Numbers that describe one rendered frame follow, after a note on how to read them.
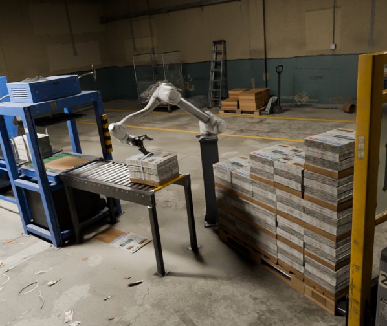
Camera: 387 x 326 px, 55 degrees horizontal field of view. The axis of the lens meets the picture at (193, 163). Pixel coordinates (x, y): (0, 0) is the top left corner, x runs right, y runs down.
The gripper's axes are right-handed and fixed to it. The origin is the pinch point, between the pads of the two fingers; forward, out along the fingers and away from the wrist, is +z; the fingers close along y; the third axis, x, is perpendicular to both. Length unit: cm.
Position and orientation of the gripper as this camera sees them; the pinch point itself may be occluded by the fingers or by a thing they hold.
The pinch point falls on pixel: (151, 146)
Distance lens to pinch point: 339.5
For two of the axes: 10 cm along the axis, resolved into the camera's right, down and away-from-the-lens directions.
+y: -0.1, 9.1, 4.1
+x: -6.0, 3.2, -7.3
